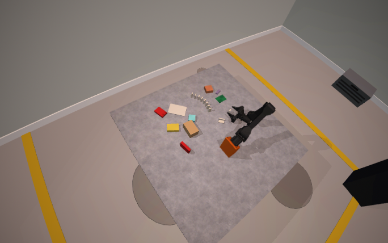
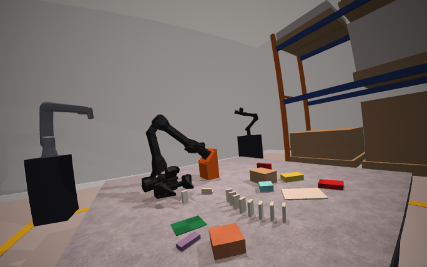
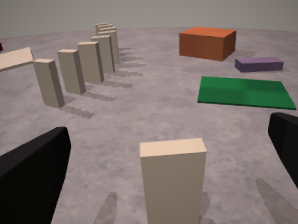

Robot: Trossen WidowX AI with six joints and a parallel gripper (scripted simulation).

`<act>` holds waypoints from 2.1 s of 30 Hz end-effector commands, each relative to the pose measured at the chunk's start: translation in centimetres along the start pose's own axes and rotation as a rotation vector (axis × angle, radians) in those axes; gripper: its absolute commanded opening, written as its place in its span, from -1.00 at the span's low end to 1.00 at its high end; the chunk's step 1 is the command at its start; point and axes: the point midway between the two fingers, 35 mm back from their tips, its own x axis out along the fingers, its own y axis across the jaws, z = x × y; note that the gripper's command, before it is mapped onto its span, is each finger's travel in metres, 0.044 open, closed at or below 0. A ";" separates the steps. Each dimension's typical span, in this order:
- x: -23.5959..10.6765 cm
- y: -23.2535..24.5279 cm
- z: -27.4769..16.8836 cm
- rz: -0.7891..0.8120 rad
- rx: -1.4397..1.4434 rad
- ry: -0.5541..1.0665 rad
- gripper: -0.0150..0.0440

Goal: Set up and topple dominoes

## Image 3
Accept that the beige flat board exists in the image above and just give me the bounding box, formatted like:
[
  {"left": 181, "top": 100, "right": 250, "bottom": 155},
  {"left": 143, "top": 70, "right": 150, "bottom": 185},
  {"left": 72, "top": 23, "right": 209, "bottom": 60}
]
[{"left": 0, "top": 47, "right": 33, "bottom": 72}]

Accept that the orange cube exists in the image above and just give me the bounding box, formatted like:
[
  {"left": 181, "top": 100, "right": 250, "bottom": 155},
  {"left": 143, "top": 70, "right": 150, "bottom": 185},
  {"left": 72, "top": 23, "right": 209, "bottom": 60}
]
[{"left": 180, "top": 27, "right": 237, "bottom": 61}]

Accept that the purple rectangular block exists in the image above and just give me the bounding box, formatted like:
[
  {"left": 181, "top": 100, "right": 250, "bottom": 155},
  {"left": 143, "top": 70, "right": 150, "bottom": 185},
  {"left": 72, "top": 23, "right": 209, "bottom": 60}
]
[{"left": 234, "top": 56, "right": 283, "bottom": 72}]

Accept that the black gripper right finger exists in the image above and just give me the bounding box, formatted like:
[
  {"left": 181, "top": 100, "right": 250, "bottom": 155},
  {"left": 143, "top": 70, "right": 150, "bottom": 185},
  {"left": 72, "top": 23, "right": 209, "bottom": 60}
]
[{"left": 267, "top": 112, "right": 298, "bottom": 186}]

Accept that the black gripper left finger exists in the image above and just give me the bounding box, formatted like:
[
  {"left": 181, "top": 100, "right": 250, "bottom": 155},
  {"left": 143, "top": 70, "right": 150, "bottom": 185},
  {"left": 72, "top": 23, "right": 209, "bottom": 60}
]
[{"left": 0, "top": 127, "right": 71, "bottom": 224}]

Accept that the green flat slab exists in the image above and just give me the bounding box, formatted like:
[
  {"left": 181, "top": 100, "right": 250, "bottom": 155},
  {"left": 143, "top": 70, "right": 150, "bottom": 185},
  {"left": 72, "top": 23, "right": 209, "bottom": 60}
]
[{"left": 197, "top": 76, "right": 297, "bottom": 111}]

